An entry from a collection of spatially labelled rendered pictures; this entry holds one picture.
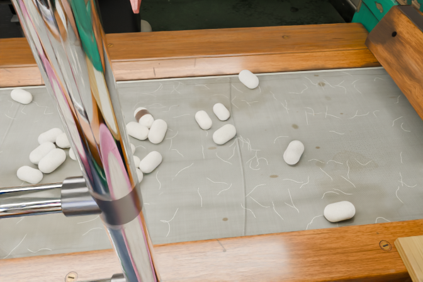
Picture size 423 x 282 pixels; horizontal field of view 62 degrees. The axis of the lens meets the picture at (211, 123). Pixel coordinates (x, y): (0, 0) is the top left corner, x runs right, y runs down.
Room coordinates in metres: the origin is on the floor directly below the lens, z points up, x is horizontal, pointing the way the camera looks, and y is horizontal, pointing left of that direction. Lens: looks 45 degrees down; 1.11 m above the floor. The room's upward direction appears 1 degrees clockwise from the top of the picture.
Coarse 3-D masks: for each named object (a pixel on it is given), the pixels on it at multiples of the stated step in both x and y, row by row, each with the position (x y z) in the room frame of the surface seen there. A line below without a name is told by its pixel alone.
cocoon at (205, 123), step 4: (200, 112) 0.37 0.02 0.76; (204, 112) 0.37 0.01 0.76; (196, 116) 0.36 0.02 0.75; (200, 116) 0.36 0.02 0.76; (204, 116) 0.36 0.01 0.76; (208, 116) 0.36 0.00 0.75; (196, 120) 0.36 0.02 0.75; (200, 120) 0.35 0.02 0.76; (204, 120) 0.35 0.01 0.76; (208, 120) 0.35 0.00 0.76; (200, 124) 0.35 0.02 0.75; (204, 124) 0.35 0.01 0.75; (208, 124) 0.35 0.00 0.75; (204, 128) 0.35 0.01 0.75; (208, 128) 0.35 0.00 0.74
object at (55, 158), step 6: (54, 150) 0.29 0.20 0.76; (60, 150) 0.29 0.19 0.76; (48, 156) 0.28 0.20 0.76; (54, 156) 0.28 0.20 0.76; (60, 156) 0.28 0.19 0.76; (42, 162) 0.27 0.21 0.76; (48, 162) 0.27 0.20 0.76; (54, 162) 0.27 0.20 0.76; (60, 162) 0.28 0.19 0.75; (42, 168) 0.26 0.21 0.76; (48, 168) 0.27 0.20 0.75; (54, 168) 0.27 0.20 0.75
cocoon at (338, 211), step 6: (330, 204) 0.22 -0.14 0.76; (336, 204) 0.22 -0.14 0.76; (342, 204) 0.22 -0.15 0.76; (348, 204) 0.22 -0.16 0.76; (324, 210) 0.22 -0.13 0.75; (330, 210) 0.21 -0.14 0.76; (336, 210) 0.21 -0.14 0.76; (342, 210) 0.21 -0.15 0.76; (348, 210) 0.21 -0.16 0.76; (354, 210) 0.21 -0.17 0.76; (330, 216) 0.21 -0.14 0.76; (336, 216) 0.21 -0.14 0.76; (342, 216) 0.21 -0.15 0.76; (348, 216) 0.21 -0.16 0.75
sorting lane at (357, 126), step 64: (0, 128) 0.35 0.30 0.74; (192, 128) 0.35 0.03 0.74; (256, 128) 0.36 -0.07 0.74; (320, 128) 0.36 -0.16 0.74; (384, 128) 0.36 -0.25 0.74; (192, 192) 0.24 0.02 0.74; (256, 192) 0.25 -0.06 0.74; (320, 192) 0.25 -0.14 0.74; (384, 192) 0.25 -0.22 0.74; (0, 256) 0.16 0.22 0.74
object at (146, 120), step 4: (140, 108) 0.37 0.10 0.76; (144, 108) 0.37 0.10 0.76; (136, 112) 0.37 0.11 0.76; (144, 116) 0.35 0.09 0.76; (148, 116) 0.35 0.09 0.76; (140, 120) 0.35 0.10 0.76; (144, 120) 0.35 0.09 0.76; (148, 120) 0.35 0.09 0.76; (152, 120) 0.35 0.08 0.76; (144, 124) 0.35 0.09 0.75; (148, 124) 0.35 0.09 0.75
